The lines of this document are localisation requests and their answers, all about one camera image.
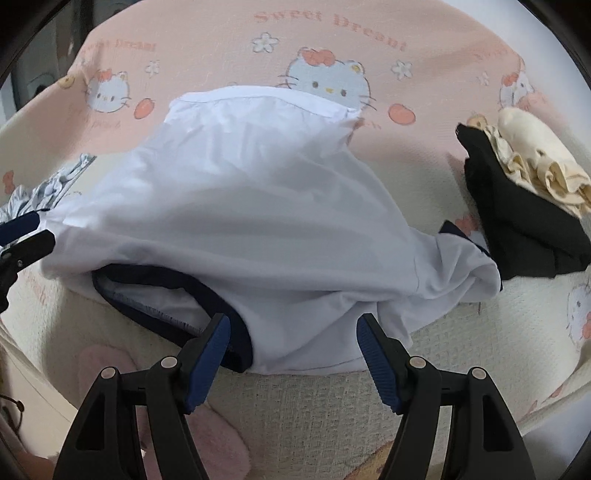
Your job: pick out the pink cat printed blanket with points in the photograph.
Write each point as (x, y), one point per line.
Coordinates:
(207, 37)

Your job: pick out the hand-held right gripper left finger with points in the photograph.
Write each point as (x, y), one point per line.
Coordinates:
(210, 360)

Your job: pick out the white t-shirt with navy trim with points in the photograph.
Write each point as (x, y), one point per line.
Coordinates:
(254, 207)

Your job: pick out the black folded garment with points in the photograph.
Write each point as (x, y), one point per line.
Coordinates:
(521, 230)

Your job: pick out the light blue printed pajama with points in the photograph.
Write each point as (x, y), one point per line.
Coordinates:
(51, 189)

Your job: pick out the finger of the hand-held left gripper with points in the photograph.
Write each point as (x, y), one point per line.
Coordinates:
(18, 228)
(27, 251)

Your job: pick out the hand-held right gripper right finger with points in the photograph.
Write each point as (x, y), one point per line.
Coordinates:
(376, 364)

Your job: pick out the cream ruffled folded garment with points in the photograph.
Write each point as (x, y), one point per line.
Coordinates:
(531, 143)

